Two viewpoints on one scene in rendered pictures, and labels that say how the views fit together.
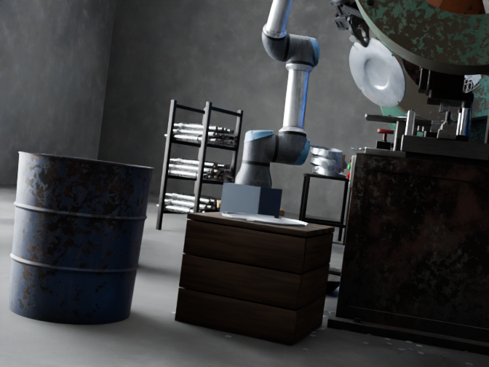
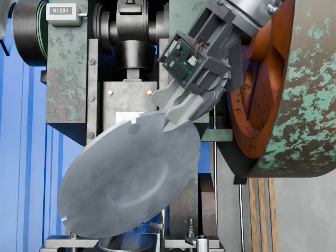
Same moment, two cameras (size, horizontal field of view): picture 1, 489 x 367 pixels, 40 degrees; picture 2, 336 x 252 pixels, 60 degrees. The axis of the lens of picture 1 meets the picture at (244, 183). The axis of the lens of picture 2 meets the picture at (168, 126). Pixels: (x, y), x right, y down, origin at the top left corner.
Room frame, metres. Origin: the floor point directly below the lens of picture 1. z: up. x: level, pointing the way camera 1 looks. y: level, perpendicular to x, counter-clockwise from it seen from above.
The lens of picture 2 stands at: (2.68, 0.09, 1.00)
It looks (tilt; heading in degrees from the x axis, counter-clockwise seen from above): 4 degrees up; 257
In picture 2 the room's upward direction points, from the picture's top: straight up
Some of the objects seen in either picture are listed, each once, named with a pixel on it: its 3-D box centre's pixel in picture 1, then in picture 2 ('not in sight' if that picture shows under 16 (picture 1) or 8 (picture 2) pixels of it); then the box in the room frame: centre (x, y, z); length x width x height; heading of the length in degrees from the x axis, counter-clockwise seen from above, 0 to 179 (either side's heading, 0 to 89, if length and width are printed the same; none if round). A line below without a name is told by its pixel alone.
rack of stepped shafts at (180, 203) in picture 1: (199, 169); not in sight; (5.01, 0.35, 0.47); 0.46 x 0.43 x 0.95; 57
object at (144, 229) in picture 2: (442, 129); (133, 237); (2.59, -0.73, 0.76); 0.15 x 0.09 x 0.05; 167
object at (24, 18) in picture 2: not in sight; (52, 42); (2.83, -0.81, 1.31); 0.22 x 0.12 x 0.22; 77
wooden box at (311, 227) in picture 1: (257, 271); not in sight; (2.27, -0.08, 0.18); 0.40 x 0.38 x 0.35; 70
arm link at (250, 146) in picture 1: (260, 145); not in sight; (2.78, -0.04, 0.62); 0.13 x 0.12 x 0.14; 99
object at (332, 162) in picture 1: (326, 193); not in sight; (5.71, -0.70, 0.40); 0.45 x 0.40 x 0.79; 179
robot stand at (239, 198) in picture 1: (246, 239); not in sight; (2.77, -0.04, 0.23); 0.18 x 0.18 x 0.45; 58
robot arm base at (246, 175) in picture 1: (255, 173); not in sight; (2.77, -0.04, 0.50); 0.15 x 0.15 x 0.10
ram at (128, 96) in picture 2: (442, 55); (132, 134); (2.60, -0.69, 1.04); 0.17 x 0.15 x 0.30; 77
